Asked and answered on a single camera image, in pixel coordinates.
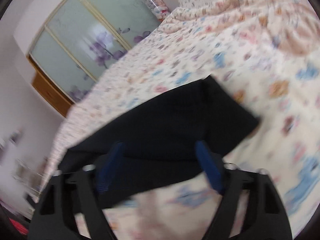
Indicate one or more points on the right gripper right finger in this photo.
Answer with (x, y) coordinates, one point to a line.
(265, 216)

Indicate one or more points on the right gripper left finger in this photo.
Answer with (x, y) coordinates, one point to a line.
(89, 190)

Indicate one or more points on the black pants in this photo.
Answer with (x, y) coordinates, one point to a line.
(153, 145)

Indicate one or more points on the wooden door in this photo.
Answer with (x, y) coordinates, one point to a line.
(52, 94)

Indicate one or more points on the cartoon print fleece blanket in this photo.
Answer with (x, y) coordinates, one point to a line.
(263, 53)

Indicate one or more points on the frosted glass floral wardrobe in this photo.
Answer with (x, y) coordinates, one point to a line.
(83, 38)

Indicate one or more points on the clear tube of plush toys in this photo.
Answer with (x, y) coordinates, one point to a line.
(158, 8)

